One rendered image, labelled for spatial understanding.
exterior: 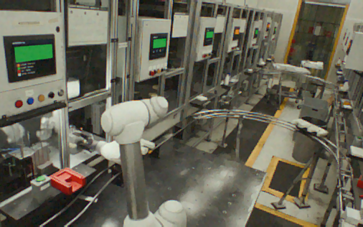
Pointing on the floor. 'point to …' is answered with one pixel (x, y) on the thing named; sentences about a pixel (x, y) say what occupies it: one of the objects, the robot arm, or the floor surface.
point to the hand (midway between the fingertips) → (77, 137)
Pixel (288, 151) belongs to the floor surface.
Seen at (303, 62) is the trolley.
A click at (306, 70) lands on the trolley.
